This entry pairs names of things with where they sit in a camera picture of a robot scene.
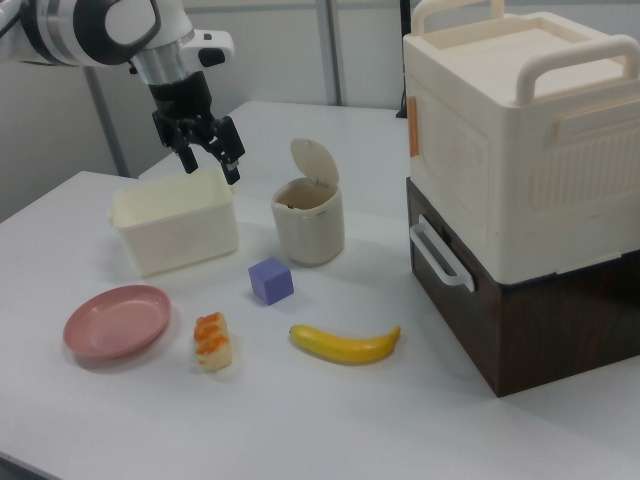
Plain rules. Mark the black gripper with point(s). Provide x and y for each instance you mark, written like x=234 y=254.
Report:
x=180 y=97

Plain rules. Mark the cream trash can with lid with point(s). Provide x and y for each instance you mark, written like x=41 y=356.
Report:
x=310 y=220

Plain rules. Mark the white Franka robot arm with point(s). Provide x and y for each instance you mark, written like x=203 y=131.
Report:
x=90 y=30

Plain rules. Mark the cream rectangular plastic bin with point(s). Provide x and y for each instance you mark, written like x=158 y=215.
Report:
x=172 y=220

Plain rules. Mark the purple cube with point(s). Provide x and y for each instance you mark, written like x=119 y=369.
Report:
x=270 y=286

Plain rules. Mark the toy shrimp sushi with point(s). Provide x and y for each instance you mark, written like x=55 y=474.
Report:
x=214 y=340

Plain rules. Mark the pink plate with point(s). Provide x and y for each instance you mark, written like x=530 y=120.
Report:
x=117 y=320

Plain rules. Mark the orange tape strip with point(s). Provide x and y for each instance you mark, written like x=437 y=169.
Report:
x=413 y=127

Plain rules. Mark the yellow toy banana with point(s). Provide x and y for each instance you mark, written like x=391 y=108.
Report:
x=345 y=342

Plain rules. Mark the cream toy microwave box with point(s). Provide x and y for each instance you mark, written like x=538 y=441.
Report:
x=525 y=150

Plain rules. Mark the grey frame pole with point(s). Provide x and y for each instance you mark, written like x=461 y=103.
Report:
x=337 y=50
x=107 y=125

